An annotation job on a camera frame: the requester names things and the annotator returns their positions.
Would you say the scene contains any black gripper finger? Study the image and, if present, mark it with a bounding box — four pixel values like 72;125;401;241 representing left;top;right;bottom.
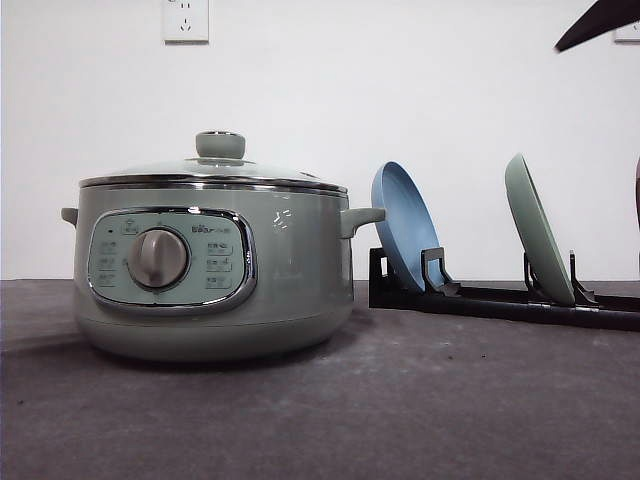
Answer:
554;0;640;51

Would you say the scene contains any green plate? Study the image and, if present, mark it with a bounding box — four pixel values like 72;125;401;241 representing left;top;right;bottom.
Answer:
504;154;576;306

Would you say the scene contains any glass steamer lid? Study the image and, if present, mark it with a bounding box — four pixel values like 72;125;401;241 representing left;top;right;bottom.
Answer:
79;130;348;193

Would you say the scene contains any blue plate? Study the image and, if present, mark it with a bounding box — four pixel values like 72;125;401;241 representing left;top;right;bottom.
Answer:
371;161;443;293

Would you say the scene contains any green electric steamer pot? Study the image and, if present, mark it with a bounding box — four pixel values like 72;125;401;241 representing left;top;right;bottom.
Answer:
61;174;385;362

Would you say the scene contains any dark brown object at edge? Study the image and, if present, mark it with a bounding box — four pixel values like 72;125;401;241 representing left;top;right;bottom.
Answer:
635;152;640;277

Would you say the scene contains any black dish rack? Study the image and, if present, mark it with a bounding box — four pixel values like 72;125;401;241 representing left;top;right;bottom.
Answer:
369;247;640;332

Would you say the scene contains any right white wall socket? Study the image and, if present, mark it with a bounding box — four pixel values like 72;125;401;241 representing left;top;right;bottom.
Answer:
614;20;640;45

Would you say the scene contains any white wall socket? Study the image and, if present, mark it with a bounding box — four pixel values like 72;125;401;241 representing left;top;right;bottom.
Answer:
161;0;209;46
614;20;640;45

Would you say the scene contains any left white wall socket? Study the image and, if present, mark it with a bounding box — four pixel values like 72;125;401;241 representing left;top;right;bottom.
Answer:
161;0;209;46

